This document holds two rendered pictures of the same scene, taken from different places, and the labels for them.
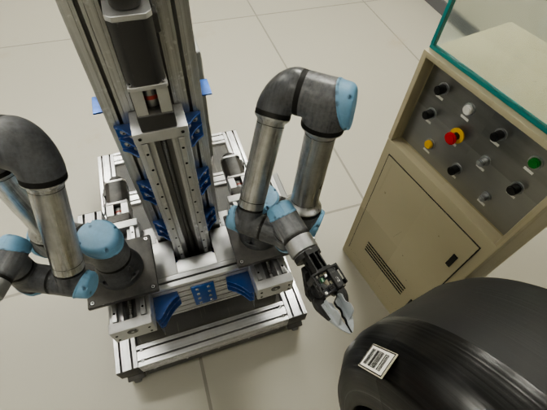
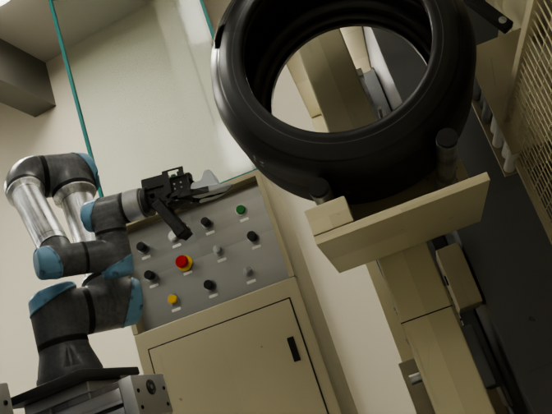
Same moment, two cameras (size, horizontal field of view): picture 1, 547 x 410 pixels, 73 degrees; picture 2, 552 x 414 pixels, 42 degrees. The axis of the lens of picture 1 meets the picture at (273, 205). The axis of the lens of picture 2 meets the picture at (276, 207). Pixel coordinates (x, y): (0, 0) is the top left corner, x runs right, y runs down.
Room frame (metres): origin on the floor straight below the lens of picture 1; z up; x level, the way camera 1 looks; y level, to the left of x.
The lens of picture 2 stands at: (-0.79, 0.95, 0.43)
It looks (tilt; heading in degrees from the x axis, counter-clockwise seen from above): 18 degrees up; 310
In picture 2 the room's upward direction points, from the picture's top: 19 degrees counter-clockwise
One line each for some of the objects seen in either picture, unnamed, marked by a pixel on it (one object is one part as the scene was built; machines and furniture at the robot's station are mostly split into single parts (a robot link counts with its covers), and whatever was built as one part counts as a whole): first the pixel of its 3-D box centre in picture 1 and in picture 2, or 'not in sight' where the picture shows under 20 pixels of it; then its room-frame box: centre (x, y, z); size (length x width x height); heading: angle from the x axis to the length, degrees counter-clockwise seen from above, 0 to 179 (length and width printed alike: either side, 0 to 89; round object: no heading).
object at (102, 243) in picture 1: (102, 244); not in sight; (0.51, 0.51, 0.88); 0.13 x 0.12 x 0.14; 86
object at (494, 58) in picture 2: not in sight; (512, 104); (-0.18, -0.83, 1.05); 0.20 x 0.15 x 0.30; 122
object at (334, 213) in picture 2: not in sight; (339, 234); (0.14, -0.36, 0.84); 0.36 x 0.09 x 0.06; 122
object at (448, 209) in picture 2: not in sight; (403, 227); (0.02, -0.44, 0.80); 0.37 x 0.36 x 0.02; 32
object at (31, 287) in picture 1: (32, 277); not in sight; (0.37, 0.63, 0.94); 0.11 x 0.08 x 0.11; 86
